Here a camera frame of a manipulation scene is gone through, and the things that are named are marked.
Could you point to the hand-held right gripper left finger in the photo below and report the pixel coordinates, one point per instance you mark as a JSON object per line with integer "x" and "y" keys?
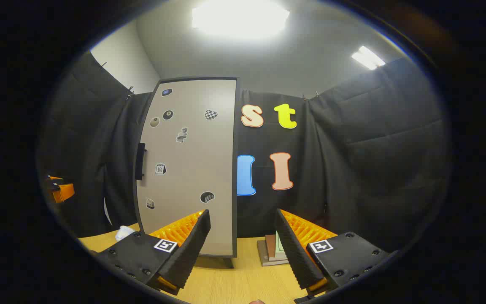
{"x": 192, "y": 249}

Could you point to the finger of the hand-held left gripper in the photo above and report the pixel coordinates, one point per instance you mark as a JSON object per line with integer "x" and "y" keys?
{"x": 63, "y": 192}

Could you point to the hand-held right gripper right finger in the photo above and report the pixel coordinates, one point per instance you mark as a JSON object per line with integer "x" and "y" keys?
{"x": 295, "y": 253}

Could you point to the pale green book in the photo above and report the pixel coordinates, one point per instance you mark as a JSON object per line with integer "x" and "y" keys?
{"x": 280, "y": 248}

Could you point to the brown book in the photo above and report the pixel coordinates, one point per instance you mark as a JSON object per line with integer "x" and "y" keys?
{"x": 271, "y": 247}

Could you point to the grey book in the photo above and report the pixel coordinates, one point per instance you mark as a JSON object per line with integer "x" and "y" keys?
{"x": 264, "y": 255}

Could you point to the white crumpled cloth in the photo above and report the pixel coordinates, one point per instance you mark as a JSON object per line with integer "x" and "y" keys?
{"x": 124, "y": 233}

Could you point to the black backdrop cloth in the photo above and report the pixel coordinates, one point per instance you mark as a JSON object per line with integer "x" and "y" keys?
{"x": 373, "y": 169}

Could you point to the narrow ceiling light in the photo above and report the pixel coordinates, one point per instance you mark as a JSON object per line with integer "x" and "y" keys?
{"x": 367, "y": 58}

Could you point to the large ceiling light panel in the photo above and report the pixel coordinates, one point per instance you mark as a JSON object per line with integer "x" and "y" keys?
{"x": 241, "y": 19}

